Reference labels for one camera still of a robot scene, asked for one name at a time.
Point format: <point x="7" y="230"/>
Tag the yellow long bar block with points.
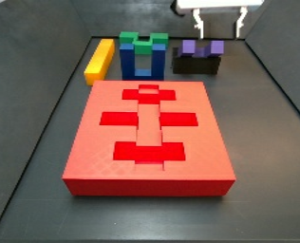
<point x="99" y="61"/>

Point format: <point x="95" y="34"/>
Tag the purple U-shaped block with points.
<point x="188" y="49"/>

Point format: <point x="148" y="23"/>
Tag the blue U-shaped block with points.
<point x="140" y="74"/>

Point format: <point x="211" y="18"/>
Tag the red slotted board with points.
<point x="148" y="142"/>

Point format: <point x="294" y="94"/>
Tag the black angle bracket fixture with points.
<point x="188" y="65"/>

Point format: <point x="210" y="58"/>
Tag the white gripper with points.
<point x="184" y="6"/>

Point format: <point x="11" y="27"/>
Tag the green stepped block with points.
<point x="143" y="47"/>

